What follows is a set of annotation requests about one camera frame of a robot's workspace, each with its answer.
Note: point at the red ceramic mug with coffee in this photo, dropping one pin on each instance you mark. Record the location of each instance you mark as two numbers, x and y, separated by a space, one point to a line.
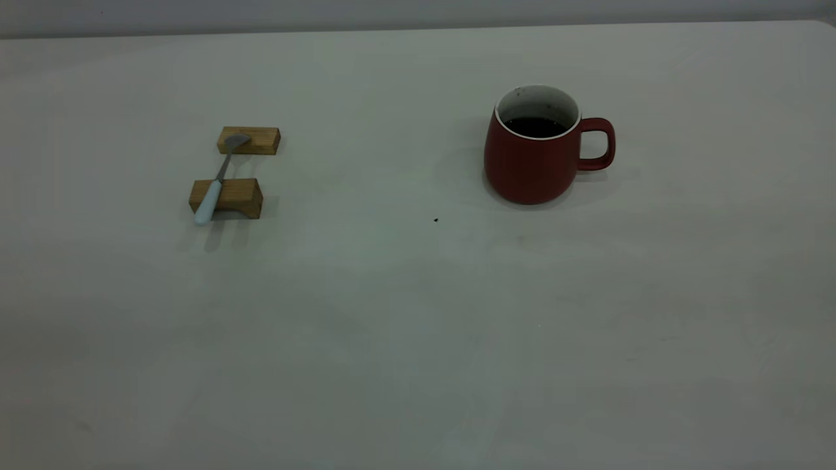
529 166

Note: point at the arched wooden block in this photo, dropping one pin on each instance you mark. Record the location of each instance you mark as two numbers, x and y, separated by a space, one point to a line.
241 192

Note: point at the rectangular wooden block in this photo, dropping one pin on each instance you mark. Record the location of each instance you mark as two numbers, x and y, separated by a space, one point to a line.
261 140

